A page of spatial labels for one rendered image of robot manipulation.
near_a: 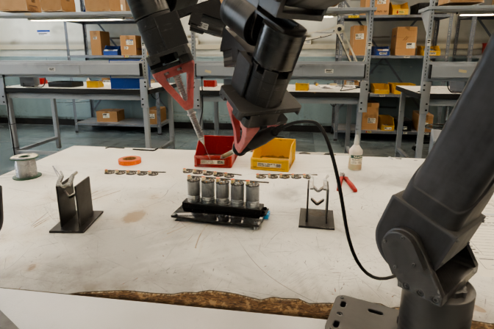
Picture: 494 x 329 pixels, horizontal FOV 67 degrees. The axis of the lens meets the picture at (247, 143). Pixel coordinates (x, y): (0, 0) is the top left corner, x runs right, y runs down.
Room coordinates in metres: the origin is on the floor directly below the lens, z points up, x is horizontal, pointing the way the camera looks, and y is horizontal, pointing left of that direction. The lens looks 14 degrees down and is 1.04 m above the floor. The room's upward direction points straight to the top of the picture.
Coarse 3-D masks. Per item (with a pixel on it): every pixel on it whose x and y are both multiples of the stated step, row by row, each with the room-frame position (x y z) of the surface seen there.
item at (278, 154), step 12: (276, 144) 1.01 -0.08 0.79; (288, 144) 1.00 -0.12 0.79; (252, 156) 0.92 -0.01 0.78; (264, 156) 1.01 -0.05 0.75; (276, 156) 1.00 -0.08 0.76; (288, 156) 1.00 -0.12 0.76; (252, 168) 0.90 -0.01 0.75; (264, 168) 0.90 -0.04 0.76; (276, 168) 0.89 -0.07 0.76; (288, 168) 0.88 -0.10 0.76
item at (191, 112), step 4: (176, 76) 0.61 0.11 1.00; (180, 76) 0.61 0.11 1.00; (176, 80) 0.61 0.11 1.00; (180, 80) 0.61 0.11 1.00; (176, 84) 0.61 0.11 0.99; (180, 84) 0.61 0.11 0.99; (184, 84) 0.61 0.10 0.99; (180, 88) 0.61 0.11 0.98; (184, 88) 0.61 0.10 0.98; (180, 92) 0.61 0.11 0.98; (184, 92) 0.61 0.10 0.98; (184, 96) 0.61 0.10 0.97; (184, 100) 0.61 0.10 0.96; (188, 112) 0.61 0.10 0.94; (192, 112) 0.61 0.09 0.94; (192, 116) 0.61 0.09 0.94; (192, 120) 0.61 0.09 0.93; (196, 120) 0.62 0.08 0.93; (196, 124) 0.61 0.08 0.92; (196, 128) 0.61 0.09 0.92; (200, 128) 0.62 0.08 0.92; (196, 132) 0.62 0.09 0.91; (200, 132) 0.62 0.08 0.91; (200, 136) 0.62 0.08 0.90
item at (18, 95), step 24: (144, 48) 3.07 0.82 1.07; (144, 72) 3.07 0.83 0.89; (24, 96) 3.26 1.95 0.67; (48, 96) 3.23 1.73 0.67; (72, 96) 3.19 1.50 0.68; (96, 96) 3.16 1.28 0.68; (120, 96) 3.13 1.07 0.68; (168, 96) 3.69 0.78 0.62; (144, 120) 3.10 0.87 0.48; (168, 144) 3.56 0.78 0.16
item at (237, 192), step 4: (232, 188) 0.62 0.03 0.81; (236, 188) 0.62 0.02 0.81; (240, 188) 0.62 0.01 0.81; (232, 192) 0.62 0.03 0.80; (236, 192) 0.62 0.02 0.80; (240, 192) 0.62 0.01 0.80; (232, 196) 0.62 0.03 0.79; (236, 196) 0.62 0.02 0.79; (240, 196) 0.62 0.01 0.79; (232, 200) 0.62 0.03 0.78; (236, 200) 0.62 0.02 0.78; (240, 200) 0.62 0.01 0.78; (232, 204) 0.62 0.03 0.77; (236, 204) 0.62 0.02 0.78; (240, 204) 0.62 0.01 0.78
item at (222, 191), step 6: (216, 186) 0.63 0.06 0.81; (222, 186) 0.62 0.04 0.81; (228, 186) 0.63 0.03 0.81; (216, 192) 0.63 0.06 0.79; (222, 192) 0.62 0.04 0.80; (228, 192) 0.63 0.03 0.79; (216, 198) 0.63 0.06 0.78; (222, 198) 0.63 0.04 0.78; (228, 198) 0.63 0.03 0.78; (222, 204) 0.62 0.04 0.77; (228, 204) 0.63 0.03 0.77
